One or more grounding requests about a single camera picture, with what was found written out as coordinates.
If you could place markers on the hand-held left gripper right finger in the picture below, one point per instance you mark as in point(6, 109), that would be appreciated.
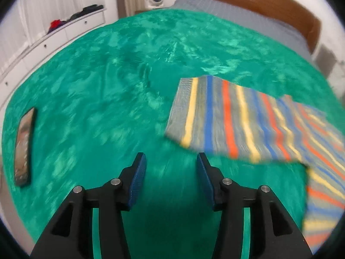
point(206, 181)

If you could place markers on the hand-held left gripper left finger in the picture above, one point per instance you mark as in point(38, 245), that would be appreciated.
point(137, 178)

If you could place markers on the striped knit sweater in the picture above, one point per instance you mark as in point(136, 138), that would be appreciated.
point(229, 118)

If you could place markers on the dark clothes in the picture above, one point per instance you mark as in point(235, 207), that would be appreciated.
point(86, 10)

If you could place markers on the green plush blanket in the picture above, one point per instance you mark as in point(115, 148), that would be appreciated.
point(107, 86)

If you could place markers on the dark phone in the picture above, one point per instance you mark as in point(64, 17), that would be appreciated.
point(24, 145)

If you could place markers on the white dresser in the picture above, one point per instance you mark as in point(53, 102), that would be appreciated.
point(54, 40)

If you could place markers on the grey bed sheet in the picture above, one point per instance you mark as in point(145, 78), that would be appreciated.
point(242, 16)

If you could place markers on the red cloth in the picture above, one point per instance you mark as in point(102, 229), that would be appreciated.
point(54, 24)

